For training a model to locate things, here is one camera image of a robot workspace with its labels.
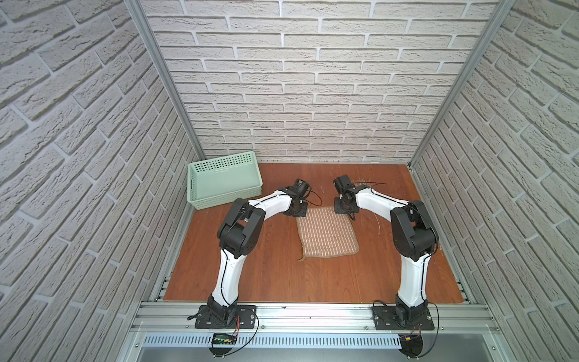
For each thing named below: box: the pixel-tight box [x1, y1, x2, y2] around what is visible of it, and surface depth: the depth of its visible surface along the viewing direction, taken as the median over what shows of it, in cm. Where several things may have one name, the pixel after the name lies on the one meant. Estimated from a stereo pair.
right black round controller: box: [398, 334, 423, 359], surface depth 71 cm
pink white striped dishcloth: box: [296, 206, 360, 261], surface depth 94 cm
